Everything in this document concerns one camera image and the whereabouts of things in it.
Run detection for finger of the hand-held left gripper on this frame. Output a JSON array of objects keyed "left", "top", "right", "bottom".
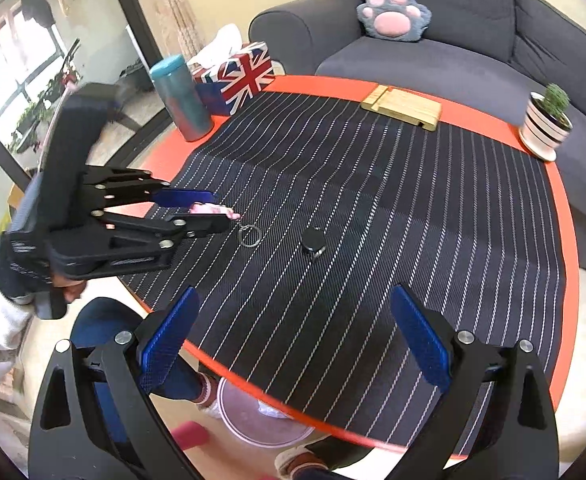
[
  {"left": 94, "top": 211, "right": 234, "bottom": 252},
  {"left": 80, "top": 167, "right": 217, "bottom": 212}
]

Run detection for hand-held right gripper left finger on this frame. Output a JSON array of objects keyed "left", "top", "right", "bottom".
[{"left": 28, "top": 287, "right": 204, "bottom": 480}]

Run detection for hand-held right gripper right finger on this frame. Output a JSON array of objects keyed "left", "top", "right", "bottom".
[{"left": 373, "top": 285, "right": 560, "bottom": 480}]

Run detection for pink bunny keychain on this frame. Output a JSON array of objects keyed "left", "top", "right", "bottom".
[{"left": 189, "top": 201, "right": 262, "bottom": 249}]

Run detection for small black object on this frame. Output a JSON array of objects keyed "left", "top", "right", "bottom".
[{"left": 301, "top": 227, "right": 327, "bottom": 259}]

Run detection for round translucent bin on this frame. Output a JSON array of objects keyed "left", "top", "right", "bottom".
[{"left": 217, "top": 375, "right": 316, "bottom": 448}]

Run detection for person's left hand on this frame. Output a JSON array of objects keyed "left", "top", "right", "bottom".
[{"left": 50, "top": 272, "right": 88, "bottom": 305}]

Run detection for brown white slipper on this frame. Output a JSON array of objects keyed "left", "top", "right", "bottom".
[
  {"left": 275, "top": 447, "right": 334, "bottom": 480},
  {"left": 193, "top": 372, "right": 224, "bottom": 420}
]

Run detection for person's blue jeans leg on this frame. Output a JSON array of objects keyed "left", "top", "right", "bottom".
[{"left": 70, "top": 296, "right": 211, "bottom": 456}]

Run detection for green balcony plants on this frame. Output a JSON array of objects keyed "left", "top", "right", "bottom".
[{"left": 13, "top": 102, "right": 48, "bottom": 153}]

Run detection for teal tumbler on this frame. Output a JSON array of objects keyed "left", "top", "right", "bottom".
[{"left": 149, "top": 55, "right": 212, "bottom": 143}]

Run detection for pink object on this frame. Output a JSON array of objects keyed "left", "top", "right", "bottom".
[{"left": 172, "top": 421, "right": 208, "bottom": 452}]

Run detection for flag print tissue box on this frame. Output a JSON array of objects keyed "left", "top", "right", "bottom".
[{"left": 189, "top": 41, "right": 276, "bottom": 116}]

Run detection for dark striped table mat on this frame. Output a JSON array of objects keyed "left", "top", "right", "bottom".
[{"left": 118, "top": 91, "right": 568, "bottom": 456}]

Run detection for pink bicycle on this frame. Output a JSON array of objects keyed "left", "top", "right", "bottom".
[{"left": 15, "top": 40, "right": 81, "bottom": 153}]

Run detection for white tissue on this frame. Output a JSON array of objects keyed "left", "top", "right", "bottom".
[{"left": 193, "top": 24, "right": 244, "bottom": 66}]

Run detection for beige curtain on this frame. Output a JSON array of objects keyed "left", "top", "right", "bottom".
[{"left": 140, "top": 0, "right": 206, "bottom": 61}]

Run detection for dark hanging garment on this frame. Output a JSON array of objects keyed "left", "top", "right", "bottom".
[{"left": 20, "top": 0, "right": 56, "bottom": 28}]

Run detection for wooden phone stand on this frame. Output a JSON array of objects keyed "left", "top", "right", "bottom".
[{"left": 360, "top": 85, "right": 442, "bottom": 132}]

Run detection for striped pot with cactus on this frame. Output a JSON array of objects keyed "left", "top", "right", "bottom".
[{"left": 518, "top": 83, "right": 574, "bottom": 162}]

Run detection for grey paw cushion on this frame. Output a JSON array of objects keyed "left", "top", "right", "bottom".
[{"left": 357, "top": 0, "right": 432, "bottom": 42}]

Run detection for dark grey sofa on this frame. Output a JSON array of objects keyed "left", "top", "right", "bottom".
[{"left": 249, "top": 0, "right": 586, "bottom": 281}]

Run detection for black door frame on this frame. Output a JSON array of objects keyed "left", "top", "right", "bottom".
[{"left": 104, "top": 0, "right": 174, "bottom": 126}]

